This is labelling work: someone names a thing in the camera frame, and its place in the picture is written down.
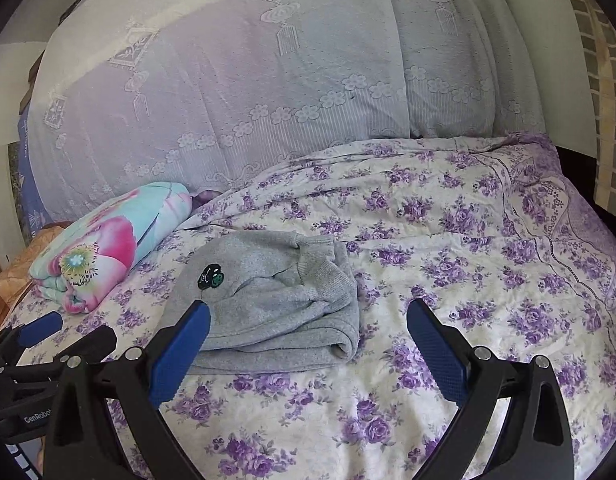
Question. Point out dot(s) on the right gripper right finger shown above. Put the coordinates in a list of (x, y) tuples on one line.
[(534, 441)]

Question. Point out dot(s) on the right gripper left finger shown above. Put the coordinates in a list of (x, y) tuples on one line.
[(82, 442)]

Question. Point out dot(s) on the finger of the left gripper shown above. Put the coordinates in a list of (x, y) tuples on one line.
[(36, 331)]

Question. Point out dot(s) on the grey fleece pants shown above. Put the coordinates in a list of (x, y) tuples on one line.
[(279, 302)]

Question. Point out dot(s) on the brown orange floral pillow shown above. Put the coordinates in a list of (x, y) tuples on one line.
[(15, 280)]

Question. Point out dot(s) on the folded teal pink floral quilt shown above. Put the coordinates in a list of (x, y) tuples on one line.
[(80, 267)]

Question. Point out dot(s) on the blue patterned cloth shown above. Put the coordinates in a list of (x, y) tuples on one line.
[(35, 215)]

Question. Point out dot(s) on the purple floral bed sheet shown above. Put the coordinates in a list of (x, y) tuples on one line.
[(489, 233)]

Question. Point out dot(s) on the brick pattern curtain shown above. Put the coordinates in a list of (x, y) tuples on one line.
[(598, 39)]

